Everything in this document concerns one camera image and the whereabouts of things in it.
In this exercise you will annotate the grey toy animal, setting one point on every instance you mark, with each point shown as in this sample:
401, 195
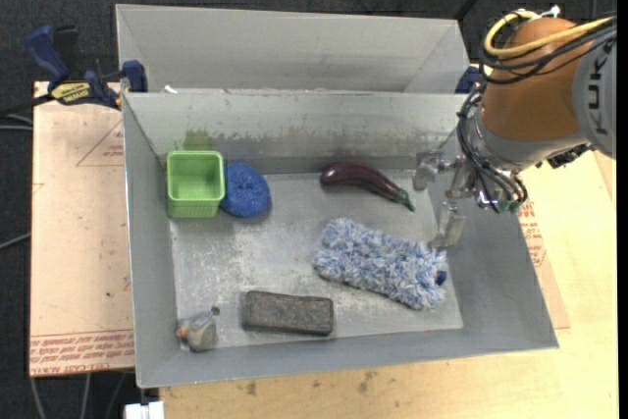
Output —
200, 331

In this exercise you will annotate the purple toy eggplant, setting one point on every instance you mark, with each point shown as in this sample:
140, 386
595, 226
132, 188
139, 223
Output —
358, 176

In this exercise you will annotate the blue round scrubber sponge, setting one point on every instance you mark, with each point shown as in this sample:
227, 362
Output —
247, 191

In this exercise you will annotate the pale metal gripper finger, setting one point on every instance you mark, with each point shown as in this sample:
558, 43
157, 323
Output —
451, 225
426, 169

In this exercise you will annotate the dark green flat block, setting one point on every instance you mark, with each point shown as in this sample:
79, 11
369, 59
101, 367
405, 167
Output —
288, 313

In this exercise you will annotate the green square plastic cup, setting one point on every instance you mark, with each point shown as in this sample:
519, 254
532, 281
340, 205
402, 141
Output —
193, 186

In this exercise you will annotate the blue and white mop pad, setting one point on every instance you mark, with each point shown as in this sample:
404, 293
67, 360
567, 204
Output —
378, 262

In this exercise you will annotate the grey metal bin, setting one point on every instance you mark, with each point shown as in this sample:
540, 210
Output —
284, 260

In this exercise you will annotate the brown cardboard board red print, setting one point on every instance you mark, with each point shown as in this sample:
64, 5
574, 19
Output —
78, 230

